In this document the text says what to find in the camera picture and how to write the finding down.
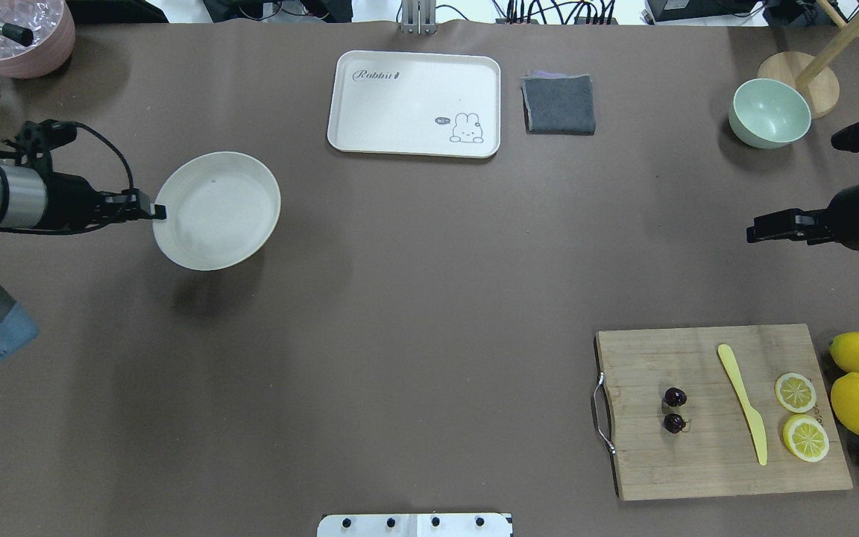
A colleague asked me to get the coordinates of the pale green bowl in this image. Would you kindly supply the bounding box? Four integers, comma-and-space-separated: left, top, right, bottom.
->
727, 78, 814, 149

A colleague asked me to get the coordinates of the white rabbit tray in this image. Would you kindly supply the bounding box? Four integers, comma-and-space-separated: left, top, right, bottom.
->
327, 50, 501, 159

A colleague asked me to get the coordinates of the bundle of black cables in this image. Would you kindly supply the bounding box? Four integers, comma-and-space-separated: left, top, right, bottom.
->
493, 0, 620, 25

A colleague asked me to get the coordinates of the round white plate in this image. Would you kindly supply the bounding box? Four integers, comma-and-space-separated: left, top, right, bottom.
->
153, 151, 282, 271

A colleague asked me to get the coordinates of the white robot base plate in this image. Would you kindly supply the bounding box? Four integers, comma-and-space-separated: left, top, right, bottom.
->
316, 512, 515, 536

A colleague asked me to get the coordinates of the pink ice bucket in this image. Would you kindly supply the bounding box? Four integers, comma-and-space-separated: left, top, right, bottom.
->
0, 1, 76, 79

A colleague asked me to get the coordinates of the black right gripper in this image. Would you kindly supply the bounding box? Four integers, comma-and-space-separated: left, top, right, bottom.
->
746, 186, 859, 251

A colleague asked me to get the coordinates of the grey folded cloth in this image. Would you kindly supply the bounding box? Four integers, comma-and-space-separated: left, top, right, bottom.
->
521, 73, 597, 136

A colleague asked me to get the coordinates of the wooden stand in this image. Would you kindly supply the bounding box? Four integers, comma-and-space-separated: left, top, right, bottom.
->
756, 1, 859, 119

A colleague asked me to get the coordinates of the yellow plastic knife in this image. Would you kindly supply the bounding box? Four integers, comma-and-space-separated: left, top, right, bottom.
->
717, 343, 768, 466

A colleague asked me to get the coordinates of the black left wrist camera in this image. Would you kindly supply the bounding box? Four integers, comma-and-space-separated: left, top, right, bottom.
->
0, 119, 78, 176

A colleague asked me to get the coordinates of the dark red cherry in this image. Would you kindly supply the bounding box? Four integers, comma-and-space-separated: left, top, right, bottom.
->
662, 412, 690, 434
664, 387, 688, 408

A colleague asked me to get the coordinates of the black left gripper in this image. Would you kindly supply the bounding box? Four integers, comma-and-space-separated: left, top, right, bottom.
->
43, 172, 167, 230

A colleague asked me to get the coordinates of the lemon slice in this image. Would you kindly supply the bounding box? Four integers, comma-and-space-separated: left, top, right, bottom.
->
774, 371, 817, 414
781, 414, 831, 462

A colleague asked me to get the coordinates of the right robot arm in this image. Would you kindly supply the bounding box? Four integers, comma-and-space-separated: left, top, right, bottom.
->
746, 184, 859, 251

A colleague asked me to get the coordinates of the wooden cutting board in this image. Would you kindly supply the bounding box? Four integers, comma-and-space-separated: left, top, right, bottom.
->
596, 324, 852, 502

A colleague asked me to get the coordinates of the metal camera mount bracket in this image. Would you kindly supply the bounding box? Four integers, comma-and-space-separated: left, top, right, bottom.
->
399, 0, 438, 35

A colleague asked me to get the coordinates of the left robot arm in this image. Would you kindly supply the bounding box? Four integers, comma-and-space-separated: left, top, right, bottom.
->
0, 164, 169, 362

